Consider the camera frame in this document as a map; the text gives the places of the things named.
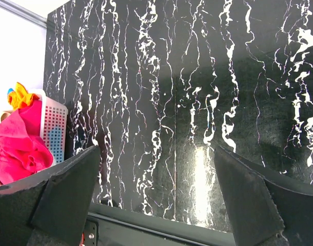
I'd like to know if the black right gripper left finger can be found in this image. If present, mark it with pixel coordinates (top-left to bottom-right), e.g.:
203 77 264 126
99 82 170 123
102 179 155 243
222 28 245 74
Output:
0 146 100 245

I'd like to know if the beige garment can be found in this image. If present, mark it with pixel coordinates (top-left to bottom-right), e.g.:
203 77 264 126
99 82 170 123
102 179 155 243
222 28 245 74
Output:
0 110 13 124

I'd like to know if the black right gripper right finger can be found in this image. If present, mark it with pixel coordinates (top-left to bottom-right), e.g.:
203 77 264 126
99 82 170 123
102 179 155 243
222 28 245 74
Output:
214 146 313 245

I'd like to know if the orange t-shirt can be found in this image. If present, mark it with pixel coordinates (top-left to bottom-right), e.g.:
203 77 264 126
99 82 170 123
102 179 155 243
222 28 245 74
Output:
7 82 39 111

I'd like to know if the bright pink t-shirt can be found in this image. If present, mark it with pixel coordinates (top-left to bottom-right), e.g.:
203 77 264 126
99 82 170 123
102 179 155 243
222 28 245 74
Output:
0 100 53 185

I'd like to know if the white plastic laundry basket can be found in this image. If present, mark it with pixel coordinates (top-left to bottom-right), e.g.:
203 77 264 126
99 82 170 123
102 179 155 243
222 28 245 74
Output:
29 89 68 165

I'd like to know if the left aluminium frame post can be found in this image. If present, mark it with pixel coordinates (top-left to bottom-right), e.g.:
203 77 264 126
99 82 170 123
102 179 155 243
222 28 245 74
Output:
0 0 47 29

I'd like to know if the blue garment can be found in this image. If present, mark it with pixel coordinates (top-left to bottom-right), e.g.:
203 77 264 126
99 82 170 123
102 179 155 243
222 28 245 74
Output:
7 88 14 95

